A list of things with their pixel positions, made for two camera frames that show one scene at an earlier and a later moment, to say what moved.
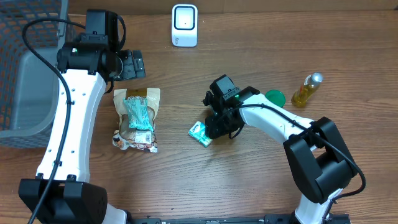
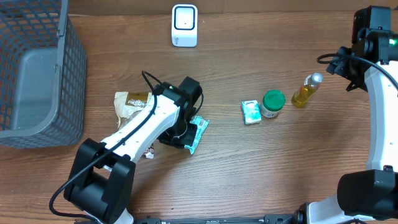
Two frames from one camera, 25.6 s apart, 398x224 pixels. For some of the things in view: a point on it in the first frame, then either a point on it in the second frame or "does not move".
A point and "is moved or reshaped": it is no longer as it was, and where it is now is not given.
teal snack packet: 139,117 → 201,126
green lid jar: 276,97 does not move
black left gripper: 134,68 → 188,140
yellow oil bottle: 311,83 does not move
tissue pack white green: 198,132 is moved or reshaped
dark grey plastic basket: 28,84 does not move
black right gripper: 218,125 → 339,62
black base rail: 333,218 does not move
